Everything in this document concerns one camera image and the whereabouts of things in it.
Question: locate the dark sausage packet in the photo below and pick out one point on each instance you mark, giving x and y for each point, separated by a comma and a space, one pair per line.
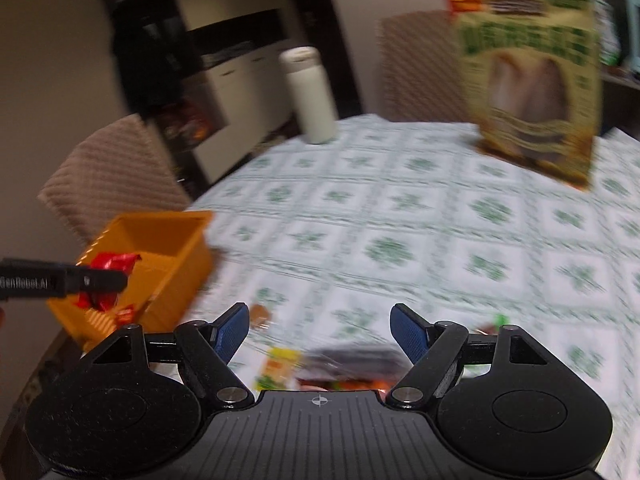
350, 362

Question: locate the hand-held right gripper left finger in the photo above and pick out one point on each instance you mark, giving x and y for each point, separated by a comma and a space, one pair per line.
234, 329

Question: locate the green floral tablecloth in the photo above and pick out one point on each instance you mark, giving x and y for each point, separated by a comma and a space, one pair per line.
390, 210

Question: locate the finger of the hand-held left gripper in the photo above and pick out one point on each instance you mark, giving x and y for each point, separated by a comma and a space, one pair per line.
97, 281

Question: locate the white cabinet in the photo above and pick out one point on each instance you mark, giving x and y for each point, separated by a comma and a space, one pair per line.
240, 85

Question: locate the orange plastic tray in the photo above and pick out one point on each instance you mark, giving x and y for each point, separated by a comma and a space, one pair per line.
165, 265

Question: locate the dark hanging jacket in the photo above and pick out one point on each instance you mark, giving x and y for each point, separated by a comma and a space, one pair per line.
147, 60

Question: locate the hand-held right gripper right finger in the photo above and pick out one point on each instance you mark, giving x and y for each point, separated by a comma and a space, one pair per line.
407, 332

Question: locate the brown candy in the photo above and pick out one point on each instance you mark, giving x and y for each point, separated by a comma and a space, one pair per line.
260, 315

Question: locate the red candy wrapper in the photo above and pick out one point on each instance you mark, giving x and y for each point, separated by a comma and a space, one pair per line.
112, 261

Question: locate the quilted beige chair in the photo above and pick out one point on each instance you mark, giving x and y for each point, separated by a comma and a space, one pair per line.
110, 175
420, 70

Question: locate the cluttered shelf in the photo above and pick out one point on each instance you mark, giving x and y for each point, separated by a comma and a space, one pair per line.
625, 20

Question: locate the red printed bag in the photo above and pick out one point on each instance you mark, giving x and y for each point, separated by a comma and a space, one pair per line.
185, 122

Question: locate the small red-white candy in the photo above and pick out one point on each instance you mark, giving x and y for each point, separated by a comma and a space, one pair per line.
125, 314

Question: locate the large green-yellow snack bag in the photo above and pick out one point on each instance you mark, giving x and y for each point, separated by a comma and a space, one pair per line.
530, 90

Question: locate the yellow-green candy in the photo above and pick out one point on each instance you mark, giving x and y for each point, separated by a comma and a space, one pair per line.
277, 367

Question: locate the white insulated bottle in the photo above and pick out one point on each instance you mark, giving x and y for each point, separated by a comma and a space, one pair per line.
310, 95

